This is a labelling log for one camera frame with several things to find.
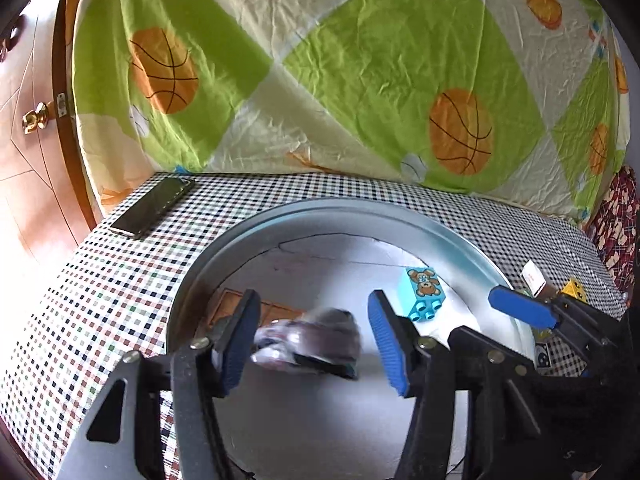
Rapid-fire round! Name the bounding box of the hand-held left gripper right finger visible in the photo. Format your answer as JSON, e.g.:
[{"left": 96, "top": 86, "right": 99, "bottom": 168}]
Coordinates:
[{"left": 367, "top": 290, "right": 543, "bottom": 480}]

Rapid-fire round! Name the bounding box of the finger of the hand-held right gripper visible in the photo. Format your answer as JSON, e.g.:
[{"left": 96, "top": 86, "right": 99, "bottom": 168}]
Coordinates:
[
  {"left": 447, "top": 326, "right": 591, "bottom": 386},
  {"left": 487, "top": 285, "right": 626, "bottom": 361}
]

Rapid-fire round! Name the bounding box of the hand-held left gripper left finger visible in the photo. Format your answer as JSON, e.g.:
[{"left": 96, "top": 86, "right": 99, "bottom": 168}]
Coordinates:
[{"left": 55, "top": 289, "right": 262, "bottom": 480}]

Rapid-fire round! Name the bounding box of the pink and white small box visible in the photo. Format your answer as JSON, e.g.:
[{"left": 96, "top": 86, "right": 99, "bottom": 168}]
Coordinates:
[{"left": 520, "top": 261, "right": 551, "bottom": 297}]

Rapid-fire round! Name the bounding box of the yellow face toy block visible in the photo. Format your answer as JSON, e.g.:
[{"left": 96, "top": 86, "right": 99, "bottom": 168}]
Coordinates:
[{"left": 559, "top": 279, "right": 590, "bottom": 306}]

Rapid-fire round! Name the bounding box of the blue bear toy block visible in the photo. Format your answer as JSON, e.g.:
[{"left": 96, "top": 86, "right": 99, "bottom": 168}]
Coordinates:
[{"left": 404, "top": 266, "right": 442, "bottom": 322}]

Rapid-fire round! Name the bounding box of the round metal tin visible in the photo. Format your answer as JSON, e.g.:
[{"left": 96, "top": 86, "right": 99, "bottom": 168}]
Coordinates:
[{"left": 165, "top": 198, "right": 538, "bottom": 480}]

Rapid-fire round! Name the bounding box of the red bear print blanket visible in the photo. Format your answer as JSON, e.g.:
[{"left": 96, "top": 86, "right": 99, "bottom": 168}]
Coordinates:
[{"left": 585, "top": 165, "right": 640, "bottom": 301}]

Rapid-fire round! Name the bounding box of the checkered tablecloth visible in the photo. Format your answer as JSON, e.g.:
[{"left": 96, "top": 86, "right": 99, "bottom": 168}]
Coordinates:
[{"left": 0, "top": 172, "right": 628, "bottom": 480}]

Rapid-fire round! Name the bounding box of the black smartphone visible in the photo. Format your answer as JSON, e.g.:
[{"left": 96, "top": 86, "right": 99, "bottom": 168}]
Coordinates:
[{"left": 109, "top": 176, "right": 197, "bottom": 240}]

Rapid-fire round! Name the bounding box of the wooden door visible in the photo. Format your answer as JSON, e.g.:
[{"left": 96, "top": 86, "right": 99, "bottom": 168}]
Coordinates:
[{"left": 0, "top": 0, "right": 101, "bottom": 271}]

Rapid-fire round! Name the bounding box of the basketball print bed sheet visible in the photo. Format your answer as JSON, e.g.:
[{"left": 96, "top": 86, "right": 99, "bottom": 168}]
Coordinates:
[{"left": 65, "top": 0, "right": 631, "bottom": 221}]

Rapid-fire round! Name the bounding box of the brass door knob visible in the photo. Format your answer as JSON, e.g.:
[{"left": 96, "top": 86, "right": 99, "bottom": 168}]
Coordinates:
[{"left": 21, "top": 101, "right": 51, "bottom": 135}]

